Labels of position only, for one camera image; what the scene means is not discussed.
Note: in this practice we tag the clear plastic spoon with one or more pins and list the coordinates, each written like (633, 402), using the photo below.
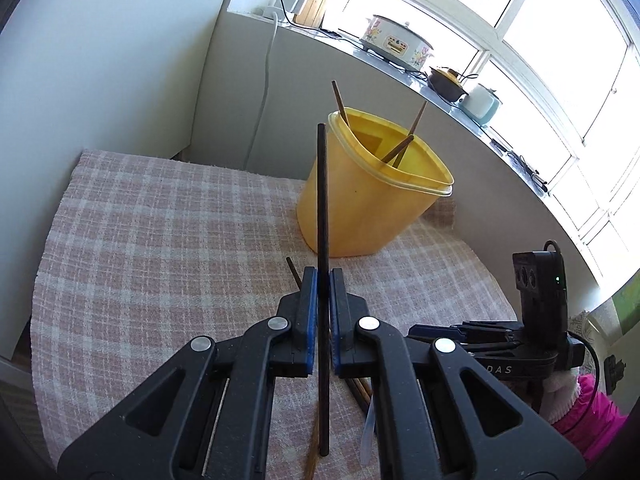
(368, 435)

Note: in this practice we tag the pink plaid cloth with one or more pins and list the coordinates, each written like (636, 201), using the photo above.
(150, 240)

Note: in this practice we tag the yellow plastic container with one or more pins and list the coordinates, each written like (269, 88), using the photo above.
(350, 200)

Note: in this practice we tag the floral white slow cooker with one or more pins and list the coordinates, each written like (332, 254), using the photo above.
(395, 45)

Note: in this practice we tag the brown ceramic pot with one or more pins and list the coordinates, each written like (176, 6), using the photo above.
(447, 85)

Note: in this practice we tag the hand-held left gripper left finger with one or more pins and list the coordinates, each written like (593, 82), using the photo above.
(313, 320)

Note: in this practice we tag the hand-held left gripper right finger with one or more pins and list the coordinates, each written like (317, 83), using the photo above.
(334, 330)

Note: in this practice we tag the white window frame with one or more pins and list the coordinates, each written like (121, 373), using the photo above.
(500, 27)

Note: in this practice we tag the pale blue electric kettle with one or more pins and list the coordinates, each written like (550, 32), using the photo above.
(480, 105)

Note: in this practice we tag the grey window sill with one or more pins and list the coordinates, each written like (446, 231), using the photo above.
(350, 42)

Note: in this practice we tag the white cabinet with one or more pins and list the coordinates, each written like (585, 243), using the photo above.
(100, 60)

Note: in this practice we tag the person's right forearm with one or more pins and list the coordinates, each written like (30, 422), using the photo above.
(595, 410)

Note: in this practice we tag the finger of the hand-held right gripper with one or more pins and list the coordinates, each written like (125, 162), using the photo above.
(430, 331)
(495, 348)

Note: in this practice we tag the black chopstick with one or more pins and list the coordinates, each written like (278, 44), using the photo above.
(322, 200)

